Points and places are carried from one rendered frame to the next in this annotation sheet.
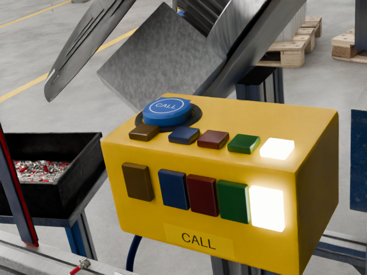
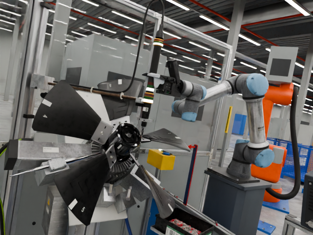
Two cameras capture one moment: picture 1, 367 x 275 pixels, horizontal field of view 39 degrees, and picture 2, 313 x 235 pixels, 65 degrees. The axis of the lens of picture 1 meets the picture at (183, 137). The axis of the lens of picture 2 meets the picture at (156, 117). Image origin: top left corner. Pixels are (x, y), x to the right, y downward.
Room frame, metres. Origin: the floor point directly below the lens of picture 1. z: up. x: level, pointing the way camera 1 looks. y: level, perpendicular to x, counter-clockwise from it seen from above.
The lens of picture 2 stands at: (1.84, 0.45, 1.37)
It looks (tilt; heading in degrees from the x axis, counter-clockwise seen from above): 3 degrees down; 201
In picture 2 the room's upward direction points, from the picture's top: 10 degrees clockwise
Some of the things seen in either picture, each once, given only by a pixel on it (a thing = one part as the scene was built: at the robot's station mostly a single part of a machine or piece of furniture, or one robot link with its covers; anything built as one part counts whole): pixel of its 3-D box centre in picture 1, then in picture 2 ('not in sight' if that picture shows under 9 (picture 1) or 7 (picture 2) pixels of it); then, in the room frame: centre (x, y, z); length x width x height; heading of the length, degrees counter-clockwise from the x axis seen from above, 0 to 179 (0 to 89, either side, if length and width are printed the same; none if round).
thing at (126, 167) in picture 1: (137, 181); not in sight; (0.34, 0.04, 1.04); 0.02 x 0.01 x 0.03; 56
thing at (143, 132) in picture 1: (144, 132); not in sight; (0.35, 0.03, 1.08); 0.02 x 0.02 x 0.01; 56
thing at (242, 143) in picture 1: (243, 143); not in sight; (0.31, -0.04, 1.08); 0.02 x 0.02 x 0.01; 56
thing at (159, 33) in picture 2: not in sight; (152, 76); (0.82, 0.01, 1.49); 0.04 x 0.04 x 0.46
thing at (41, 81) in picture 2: not in sight; (41, 82); (0.83, -0.61, 1.38); 0.10 x 0.07 x 0.09; 91
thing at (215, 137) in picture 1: (213, 139); not in sight; (0.32, -0.02, 1.08); 0.02 x 0.02 x 0.01; 56
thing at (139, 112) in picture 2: not in sight; (144, 109); (0.82, 0.00, 1.33); 0.09 x 0.07 x 0.10; 91
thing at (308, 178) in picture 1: (224, 179); (160, 160); (0.35, -0.03, 1.02); 0.16 x 0.10 x 0.11; 56
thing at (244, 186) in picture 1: (234, 201); not in sight; (0.29, -0.03, 1.04); 0.02 x 0.01 x 0.03; 56
